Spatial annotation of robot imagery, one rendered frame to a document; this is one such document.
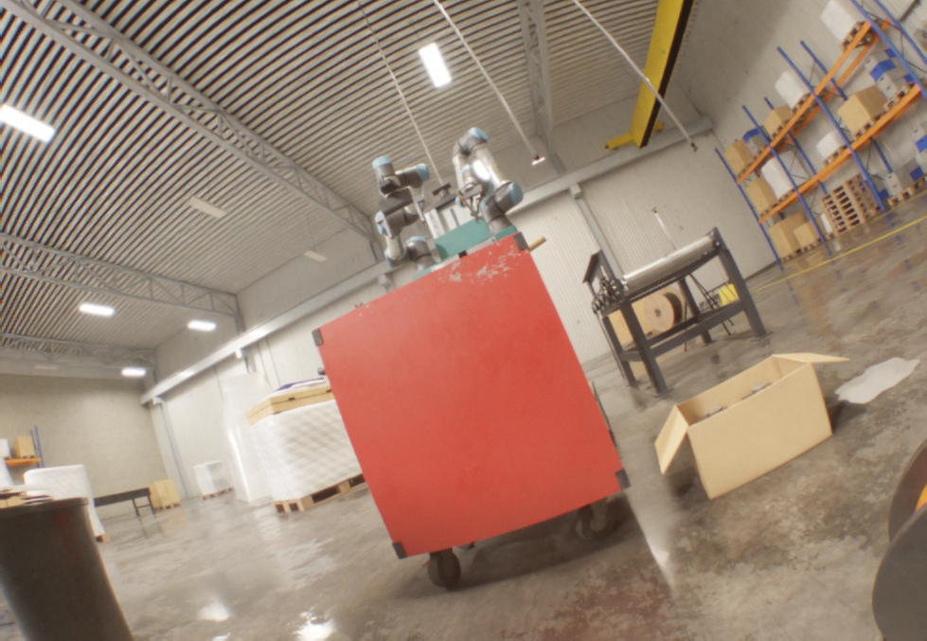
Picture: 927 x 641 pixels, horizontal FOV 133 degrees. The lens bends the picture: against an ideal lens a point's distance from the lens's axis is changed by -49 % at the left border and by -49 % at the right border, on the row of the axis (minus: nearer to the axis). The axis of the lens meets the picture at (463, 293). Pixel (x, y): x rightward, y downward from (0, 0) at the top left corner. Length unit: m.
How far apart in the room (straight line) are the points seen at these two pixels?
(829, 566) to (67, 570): 1.66
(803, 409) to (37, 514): 2.04
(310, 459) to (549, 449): 3.68
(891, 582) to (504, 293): 1.04
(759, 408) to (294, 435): 4.15
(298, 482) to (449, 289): 3.59
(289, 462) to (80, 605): 3.50
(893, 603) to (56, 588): 1.51
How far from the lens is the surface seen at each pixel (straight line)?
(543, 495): 1.16
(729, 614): 0.85
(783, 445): 1.28
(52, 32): 7.99
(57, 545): 1.30
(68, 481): 7.80
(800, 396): 1.26
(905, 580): 0.50
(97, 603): 1.36
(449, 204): 2.63
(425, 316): 1.15
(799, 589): 0.85
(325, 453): 4.67
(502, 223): 2.24
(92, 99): 10.36
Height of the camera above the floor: 0.58
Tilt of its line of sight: 14 degrees up
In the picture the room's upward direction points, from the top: 23 degrees counter-clockwise
